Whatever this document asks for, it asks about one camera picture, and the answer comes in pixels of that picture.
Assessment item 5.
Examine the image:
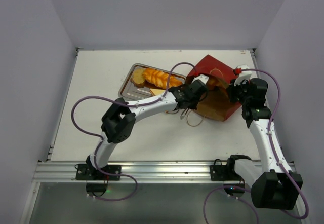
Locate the fake triangle sandwich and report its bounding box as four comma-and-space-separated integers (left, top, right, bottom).
149, 88, 165, 96

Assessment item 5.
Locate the seeded bread slice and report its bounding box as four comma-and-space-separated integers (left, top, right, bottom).
131, 68, 146, 88

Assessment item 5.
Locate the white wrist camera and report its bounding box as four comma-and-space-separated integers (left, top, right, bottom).
233, 65, 252, 86
192, 74, 209, 84

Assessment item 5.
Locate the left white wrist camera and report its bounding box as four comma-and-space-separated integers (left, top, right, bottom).
192, 74, 209, 84

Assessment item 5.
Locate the stainless steel tray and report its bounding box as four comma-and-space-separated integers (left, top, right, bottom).
118, 62, 187, 113

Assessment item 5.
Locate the aluminium mounting rail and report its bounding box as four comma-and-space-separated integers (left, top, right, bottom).
32, 160, 297, 183

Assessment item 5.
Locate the braided orange bread loaf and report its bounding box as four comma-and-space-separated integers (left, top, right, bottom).
142, 68, 183, 90

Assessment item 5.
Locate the red brown paper bag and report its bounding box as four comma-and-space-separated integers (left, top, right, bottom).
185, 55, 240, 122

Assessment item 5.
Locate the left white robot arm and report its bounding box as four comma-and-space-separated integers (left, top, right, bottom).
76, 75, 209, 180

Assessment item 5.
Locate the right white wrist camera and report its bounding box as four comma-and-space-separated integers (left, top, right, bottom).
233, 65, 252, 86

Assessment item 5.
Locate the round orange bun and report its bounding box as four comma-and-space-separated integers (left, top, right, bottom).
207, 78, 225, 88

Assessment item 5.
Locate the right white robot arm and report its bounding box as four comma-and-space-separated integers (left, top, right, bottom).
210, 78, 303, 210

